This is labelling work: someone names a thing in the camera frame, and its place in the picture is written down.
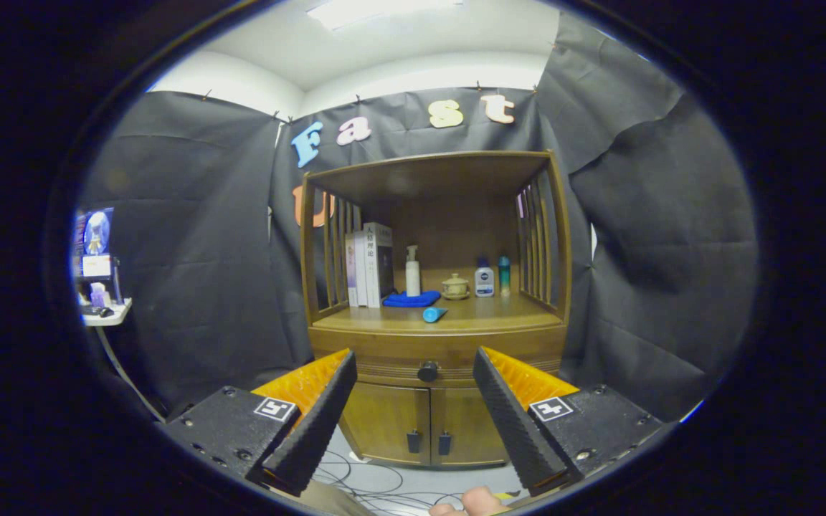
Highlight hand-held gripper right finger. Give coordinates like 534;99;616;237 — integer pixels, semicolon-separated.
473;347;675;497

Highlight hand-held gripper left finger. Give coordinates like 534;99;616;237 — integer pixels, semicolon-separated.
157;349;359;497

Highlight wooden drawer with black knob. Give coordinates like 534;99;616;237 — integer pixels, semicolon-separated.
310;328;569;389

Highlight wooden cabinet door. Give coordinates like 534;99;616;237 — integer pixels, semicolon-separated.
431;386;511;467
341;382;432;467

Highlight wooden countertop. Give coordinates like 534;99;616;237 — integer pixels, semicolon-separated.
310;294;564;334

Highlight wooden cabinet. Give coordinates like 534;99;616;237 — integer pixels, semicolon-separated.
298;150;573;468

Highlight thin purple book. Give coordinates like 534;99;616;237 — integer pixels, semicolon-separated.
345;233;359;307

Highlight blue folded cloth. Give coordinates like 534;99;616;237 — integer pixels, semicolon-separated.
383;290;442;308

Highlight thin white book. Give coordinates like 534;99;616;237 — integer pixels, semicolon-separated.
353;229;371;307

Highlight thick grey and white book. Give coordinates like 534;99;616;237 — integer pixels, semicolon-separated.
364;222;395;309

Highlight white pump bottle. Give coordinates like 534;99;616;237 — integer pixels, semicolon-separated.
405;245;422;297

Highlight white side table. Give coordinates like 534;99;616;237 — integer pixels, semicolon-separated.
80;300;133;328

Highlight display screen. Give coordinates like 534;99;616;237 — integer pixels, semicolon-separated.
75;208;115;280

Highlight black floor cables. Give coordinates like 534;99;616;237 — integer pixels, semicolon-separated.
313;451;500;513

